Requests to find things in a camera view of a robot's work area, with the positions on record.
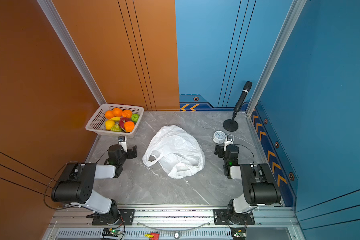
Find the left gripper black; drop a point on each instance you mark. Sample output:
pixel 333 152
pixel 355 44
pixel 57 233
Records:
pixel 130 155

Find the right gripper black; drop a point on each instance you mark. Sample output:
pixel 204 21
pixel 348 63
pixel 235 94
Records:
pixel 221 148

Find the red dragon fruit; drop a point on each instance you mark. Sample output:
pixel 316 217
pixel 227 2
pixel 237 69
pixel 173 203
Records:
pixel 122 122

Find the green apple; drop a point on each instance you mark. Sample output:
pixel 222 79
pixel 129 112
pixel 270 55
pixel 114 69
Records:
pixel 135 118

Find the yellow lemon fruit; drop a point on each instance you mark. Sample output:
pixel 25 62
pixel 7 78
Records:
pixel 109 124

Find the white plastic bag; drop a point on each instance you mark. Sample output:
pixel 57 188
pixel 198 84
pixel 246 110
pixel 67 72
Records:
pixel 178 153

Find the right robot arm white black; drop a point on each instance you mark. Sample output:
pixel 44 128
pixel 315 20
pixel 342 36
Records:
pixel 258 183

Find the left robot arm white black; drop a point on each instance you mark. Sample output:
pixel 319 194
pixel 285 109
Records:
pixel 76 186

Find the round white clock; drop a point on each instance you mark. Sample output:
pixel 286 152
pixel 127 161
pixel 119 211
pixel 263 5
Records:
pixel 219 137

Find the black microphone on stand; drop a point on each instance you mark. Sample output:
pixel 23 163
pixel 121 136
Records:
pixel 231 125

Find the yellow banana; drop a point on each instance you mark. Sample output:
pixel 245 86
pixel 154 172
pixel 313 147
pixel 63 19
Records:
pixel 115 119

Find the white plastic basket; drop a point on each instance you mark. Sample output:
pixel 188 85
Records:
pixel 96 123

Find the green circuit board left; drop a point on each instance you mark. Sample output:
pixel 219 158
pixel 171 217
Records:
pixel 112 234

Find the red yellow button box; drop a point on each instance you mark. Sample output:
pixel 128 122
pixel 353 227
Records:
pixel 152 236

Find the circuit board right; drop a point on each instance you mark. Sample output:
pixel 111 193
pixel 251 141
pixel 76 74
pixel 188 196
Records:
pixel 238 235

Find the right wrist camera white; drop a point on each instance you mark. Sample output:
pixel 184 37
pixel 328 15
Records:
pixel 228 141

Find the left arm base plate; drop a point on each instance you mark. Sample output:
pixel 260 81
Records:
pixel 125 217

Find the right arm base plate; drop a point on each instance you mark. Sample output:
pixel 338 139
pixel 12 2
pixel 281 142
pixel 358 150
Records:
pixel 222 217

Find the aluminium front rail frame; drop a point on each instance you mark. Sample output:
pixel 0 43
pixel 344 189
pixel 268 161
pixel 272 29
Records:
pixel 177 222

